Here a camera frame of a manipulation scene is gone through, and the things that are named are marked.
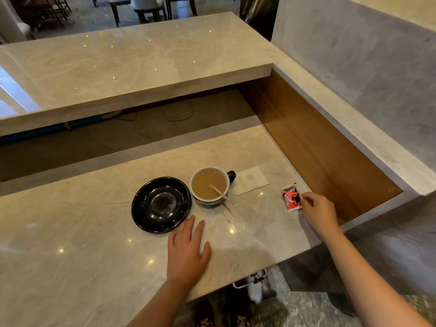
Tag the person's right hand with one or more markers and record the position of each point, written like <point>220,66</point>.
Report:
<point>320,212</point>

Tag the person's left hand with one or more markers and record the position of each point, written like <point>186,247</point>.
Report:
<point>185,255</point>

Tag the person's left thumb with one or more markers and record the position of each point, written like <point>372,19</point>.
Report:
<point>207,252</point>

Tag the person's right fingers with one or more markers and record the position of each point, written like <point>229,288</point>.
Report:
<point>308,198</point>

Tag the person's left middle finger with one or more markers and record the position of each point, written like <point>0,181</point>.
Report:
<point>188,228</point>

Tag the red sachet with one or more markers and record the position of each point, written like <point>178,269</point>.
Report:
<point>292,199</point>

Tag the person's left forearm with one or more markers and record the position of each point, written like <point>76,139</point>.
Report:
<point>161,306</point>

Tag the person's right forearm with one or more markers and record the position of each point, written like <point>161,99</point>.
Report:
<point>368,279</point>

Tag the black saucer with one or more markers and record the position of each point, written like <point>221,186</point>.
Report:
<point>160,204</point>

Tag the wooden stir stick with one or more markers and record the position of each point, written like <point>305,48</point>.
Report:
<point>223,195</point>

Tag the milky coffee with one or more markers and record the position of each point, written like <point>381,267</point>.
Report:
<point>204,182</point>

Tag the white paper napkin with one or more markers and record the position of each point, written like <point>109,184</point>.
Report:
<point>250,180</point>

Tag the dark patterned trousers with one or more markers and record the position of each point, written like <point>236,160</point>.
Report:
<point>221,311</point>

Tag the white shoe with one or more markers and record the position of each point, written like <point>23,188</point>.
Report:
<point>255,292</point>

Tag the blue pipe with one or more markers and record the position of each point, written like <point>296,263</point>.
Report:
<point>51,128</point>

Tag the dark wooden cabinet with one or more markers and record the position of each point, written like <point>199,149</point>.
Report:
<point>259,15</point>

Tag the dark wooden chair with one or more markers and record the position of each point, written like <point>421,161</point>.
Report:
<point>180,3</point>
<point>119,5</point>
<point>44,10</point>

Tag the grey upholstered chair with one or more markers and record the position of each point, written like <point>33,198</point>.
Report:
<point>148,5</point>

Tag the white armchair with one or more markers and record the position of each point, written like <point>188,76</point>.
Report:
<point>13,22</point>

